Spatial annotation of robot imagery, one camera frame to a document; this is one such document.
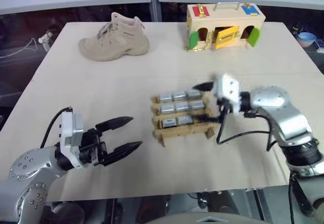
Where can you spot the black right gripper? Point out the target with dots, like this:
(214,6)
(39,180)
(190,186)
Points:
(224,109)

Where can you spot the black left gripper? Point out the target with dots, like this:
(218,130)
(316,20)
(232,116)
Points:
(92,148)

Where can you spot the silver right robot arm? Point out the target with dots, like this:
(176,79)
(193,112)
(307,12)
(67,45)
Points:
(283,112)

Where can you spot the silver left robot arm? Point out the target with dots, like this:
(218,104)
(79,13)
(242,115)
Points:
(30,173)

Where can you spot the wooden battery holder rack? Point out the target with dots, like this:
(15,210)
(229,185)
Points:
(182,131)

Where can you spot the wooden lock activity box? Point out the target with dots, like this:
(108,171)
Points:
(222,24)

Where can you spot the dark rounded shape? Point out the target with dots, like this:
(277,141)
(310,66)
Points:
(67,212)

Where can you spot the beige hiking boot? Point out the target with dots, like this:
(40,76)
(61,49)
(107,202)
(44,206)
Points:
(114,42)

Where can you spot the grey rounded robot torso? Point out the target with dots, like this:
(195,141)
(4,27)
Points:
(205,219)

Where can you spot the light blue bowl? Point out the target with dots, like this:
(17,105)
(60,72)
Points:
(306,39)

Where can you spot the white plug adapter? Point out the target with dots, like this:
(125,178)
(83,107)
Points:
(46,40)

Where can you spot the small white blue box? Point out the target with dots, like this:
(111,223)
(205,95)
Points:
(320,45)

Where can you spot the small silver camera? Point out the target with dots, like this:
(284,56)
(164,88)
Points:
(169,123)
(194,93)
(185,119)
(197,104)
(181,106)
(179,95)
(165,97)
(166,108)

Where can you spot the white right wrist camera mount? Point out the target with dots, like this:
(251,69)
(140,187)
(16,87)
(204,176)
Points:
(229,90)

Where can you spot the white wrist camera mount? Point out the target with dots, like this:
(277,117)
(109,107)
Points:
(229,90)
(69,133)

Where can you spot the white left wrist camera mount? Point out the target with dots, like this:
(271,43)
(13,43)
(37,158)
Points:
(69,133)

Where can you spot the grey vertical post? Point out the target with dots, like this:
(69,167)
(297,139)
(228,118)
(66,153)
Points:
(155,1)

